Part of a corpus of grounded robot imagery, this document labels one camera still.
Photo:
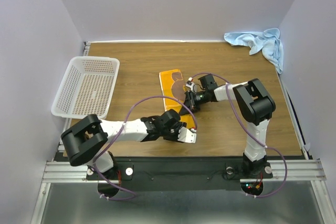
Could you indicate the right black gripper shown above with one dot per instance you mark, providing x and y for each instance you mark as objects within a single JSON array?
[{"x": 189, "y": 100}]

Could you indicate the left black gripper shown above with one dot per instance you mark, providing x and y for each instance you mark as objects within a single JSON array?
[{"x": 178, "y": 125}]

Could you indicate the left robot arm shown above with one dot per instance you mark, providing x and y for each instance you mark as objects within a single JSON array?
[{"x": 83, "y": 142}]

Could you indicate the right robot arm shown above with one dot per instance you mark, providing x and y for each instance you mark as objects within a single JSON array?
[{"x": 253, "y": 107}]

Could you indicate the white plastic basket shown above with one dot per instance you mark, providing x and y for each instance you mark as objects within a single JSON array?
[{"x": 86, "y": 88}]

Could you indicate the light blue towel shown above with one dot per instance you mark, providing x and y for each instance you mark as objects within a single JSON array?
[{"x": 267, "y": 41}]

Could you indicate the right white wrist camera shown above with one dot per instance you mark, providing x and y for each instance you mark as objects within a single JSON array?
[{"x": 191, "y": 85}]

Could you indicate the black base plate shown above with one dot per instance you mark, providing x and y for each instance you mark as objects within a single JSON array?
[{"x": 137, "y": 174}]

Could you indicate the aluminium frame rail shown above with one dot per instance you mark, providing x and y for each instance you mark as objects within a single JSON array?
[{"x": 297, "y": 170}]

